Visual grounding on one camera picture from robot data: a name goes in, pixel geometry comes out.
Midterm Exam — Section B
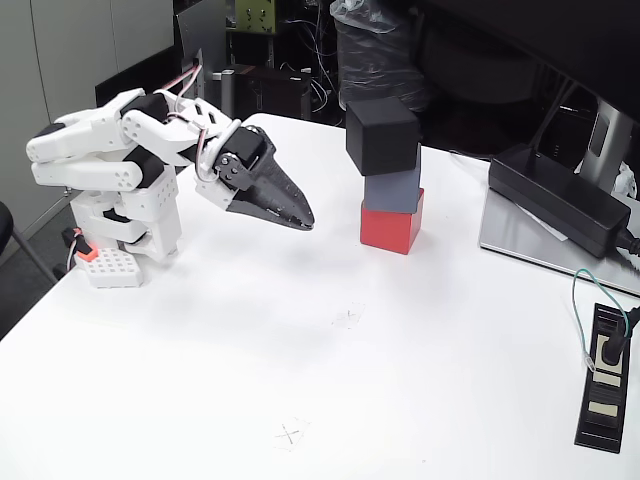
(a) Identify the grey cube block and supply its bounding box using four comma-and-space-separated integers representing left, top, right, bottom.
363, 144, 424, 216

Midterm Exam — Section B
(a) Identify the black cube block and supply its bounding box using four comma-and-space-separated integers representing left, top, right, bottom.
344, 95, 422, 178

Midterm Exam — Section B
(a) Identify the black computer case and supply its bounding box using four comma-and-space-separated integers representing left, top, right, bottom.
234, 63, 314, 122

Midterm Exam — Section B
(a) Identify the red cube block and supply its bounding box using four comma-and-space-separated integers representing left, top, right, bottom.
359, 187, 426, 257

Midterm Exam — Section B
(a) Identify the green perforated panel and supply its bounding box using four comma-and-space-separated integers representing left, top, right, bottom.
233, 0, 278, 36

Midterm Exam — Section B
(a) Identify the clear tape with X mark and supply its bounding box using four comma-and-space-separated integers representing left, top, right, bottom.
270, 415, 313, 450
331, 301, 369, 330

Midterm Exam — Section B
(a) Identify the white perforated table clamp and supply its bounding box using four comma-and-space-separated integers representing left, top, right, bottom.
81, 247, 146, 291

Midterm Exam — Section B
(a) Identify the orange connector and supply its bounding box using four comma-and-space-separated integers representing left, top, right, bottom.
73, 227, 98, 262

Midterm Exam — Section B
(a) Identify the black chair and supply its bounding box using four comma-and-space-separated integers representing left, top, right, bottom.
0, 200, 59, 287

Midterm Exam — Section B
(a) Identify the black power adapter brick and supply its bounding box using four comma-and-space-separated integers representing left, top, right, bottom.
487, 143, 633, 259

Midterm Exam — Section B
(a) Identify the black monitor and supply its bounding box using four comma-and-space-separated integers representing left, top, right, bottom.
418, 0, 640, 122

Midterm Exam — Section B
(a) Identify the silver monitor stand neck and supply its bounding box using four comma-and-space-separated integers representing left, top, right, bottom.
573, 96, 635, 194

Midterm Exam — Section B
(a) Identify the crumpled white paper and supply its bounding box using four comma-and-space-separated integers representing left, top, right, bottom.
612, 163, 640, 202

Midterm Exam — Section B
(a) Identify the black power plug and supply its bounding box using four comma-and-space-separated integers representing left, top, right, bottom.
598, 305, 640, 365

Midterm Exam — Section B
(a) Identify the black power strip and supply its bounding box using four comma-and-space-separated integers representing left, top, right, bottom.
573, 301, 634, 455

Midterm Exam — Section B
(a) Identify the red white black servo cable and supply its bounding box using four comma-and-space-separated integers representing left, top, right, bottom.
153, 64, 212, 184

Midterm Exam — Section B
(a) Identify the silver monitor base plate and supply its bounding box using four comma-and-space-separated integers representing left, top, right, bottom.
478, 187, 640, 296

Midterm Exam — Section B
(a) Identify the green wire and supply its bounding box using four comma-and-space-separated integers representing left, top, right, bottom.
570, 267, 629, 373

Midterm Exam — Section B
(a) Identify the black adapter power cable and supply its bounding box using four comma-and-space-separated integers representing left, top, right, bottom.
610, 225, 640, 274

